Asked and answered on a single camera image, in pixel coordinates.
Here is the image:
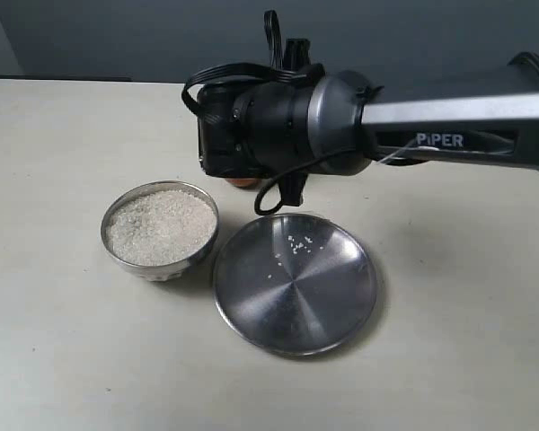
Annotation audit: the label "round steel plate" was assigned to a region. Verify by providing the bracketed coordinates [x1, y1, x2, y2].
[211, 213, 383, 356]

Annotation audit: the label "steel bowl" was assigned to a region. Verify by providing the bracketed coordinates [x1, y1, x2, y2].
[101, 180, 219, 282]

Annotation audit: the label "brown wooden cup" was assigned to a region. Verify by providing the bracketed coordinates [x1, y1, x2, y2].
[226, 178, 261, 189]

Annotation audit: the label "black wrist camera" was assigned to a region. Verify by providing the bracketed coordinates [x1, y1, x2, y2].
[282, 38, 311, 72]

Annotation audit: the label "thin black looped cable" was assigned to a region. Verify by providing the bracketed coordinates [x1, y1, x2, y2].
[252, 147, 374, 216]

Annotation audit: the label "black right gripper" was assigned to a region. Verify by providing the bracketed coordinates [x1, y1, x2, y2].
[197, 84, 269, 178]

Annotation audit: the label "black flat ribbon cable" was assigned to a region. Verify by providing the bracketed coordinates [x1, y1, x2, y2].
[181, 9, 324, 120]

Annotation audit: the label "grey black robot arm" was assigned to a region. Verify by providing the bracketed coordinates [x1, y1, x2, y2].
[182, 52, 539, 178]

